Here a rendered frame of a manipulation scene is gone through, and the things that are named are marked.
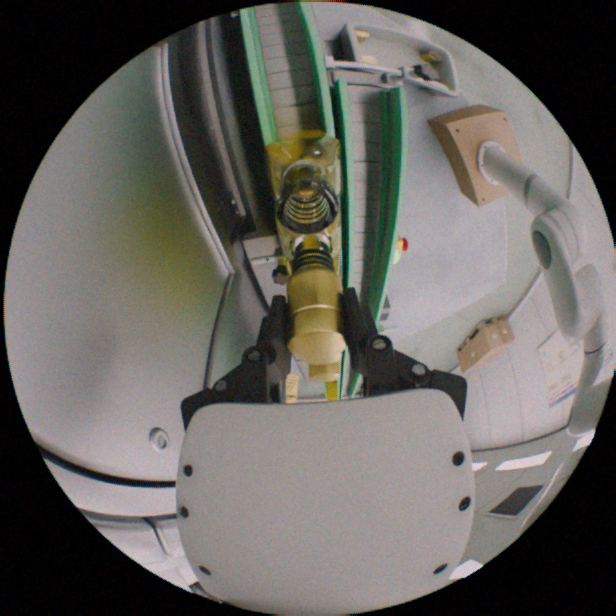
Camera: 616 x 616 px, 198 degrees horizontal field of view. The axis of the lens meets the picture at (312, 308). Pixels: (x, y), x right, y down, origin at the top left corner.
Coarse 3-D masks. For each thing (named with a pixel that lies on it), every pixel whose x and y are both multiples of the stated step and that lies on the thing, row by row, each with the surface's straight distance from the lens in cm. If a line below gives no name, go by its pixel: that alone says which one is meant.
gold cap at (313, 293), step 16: (304, 272) 12; (320, 272) 12; (288, 288) 13; (304, 288) 11; (320, 288) 11; (336, 288) 12; (288, 304) 12; (304, 304) 11; (320, 304) 10; (336, 304) 11; (288, 320) 11; (304, 320) 10; (320, 320) 10; (336, 320) 10; (288, 336) 11; (304, 336) 10; (320, 336) 10; (336, 336) 10; (304, 352) 12; (320, 352) 12; (336, 352) 12
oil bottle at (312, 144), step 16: (272, 144) 16; (288, 144) 15; (304, 144) 14; (320, 144) 14; (336, 144) 15; (272, 160) 14; (288, 160) 14; (320, 160) 14; (336, 160) 14; (272, 176) 15; (336, 176) 15; (272, 192) 15; (304, 192) 17; (336, 192) 15
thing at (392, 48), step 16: (352, 32) 47; (368, 32) 53; (384, 32) 53; (400, 32) 53; (352, 48) 45; (368, 48) 54; (384, 48) 55; (400, 48) 58; (416, 48) 60; (432, 48) 58; (384, 64) 52; (400, 64) 54; (416, 64) 57; (432, 64) 60; (448, 64) 56; (448, 80) 55
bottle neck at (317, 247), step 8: (296, 240) 16; (304, 240) 15; (312, 240) 15; (320, 240) 15; (296, 248) 15; (304, 248) 14; (312, 248) 14; (320, 248) 14; (328, 248) 15; (296, 256) 14; (304, 256) 14; (312, 256) 13; (320, 256) 14; (328, 256) 14; (296, 264) 14; (304, 264) 13; (312, 264) 13; (320, 264) 13; (328, 264) 13
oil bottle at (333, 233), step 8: (280, 224) 17; (336, 224) 16; (280, 232) 17; (288, 232) 16; (320, 232) 16; (328, 232) 16; (336, 232) 17; (280, 240) 18; (288, 240) 17; (328, 240) 16; (336, 240) 17; (288, 248) 17; (336, 248) 17; (288, 256) 18
